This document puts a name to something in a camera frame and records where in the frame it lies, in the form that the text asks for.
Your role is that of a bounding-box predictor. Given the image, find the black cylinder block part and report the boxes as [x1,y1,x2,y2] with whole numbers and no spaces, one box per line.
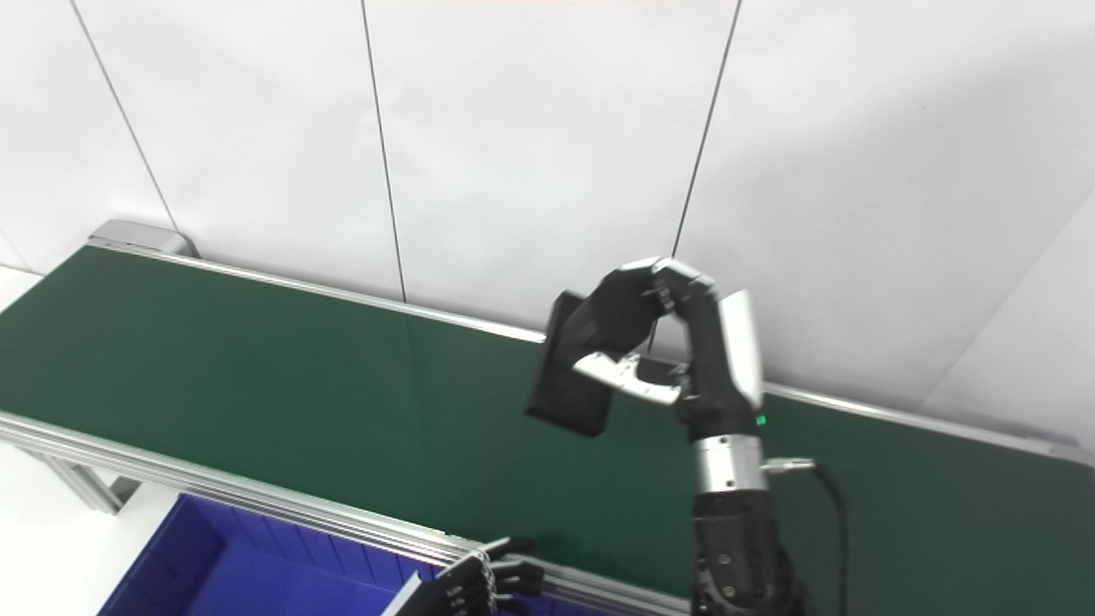
[524,291,617,439]

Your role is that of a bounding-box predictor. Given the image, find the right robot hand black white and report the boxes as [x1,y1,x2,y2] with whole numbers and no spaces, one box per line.
[560,257,767,441]

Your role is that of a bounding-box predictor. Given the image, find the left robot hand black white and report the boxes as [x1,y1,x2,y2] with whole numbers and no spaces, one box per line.
[381,537,546,616]

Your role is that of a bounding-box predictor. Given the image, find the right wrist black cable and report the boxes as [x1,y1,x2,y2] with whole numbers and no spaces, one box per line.
[760,458,852,616]

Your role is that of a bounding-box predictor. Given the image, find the blue plastic bin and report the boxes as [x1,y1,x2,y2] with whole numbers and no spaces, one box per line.
[98,494,600,616]

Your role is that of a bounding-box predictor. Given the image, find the green conveyor belt aluminium frame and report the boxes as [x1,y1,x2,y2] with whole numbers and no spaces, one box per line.
[0,219,1095,616]

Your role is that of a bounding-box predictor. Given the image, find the aluminium conveyor support leg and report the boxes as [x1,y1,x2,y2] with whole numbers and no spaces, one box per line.
[34,449,142,514]

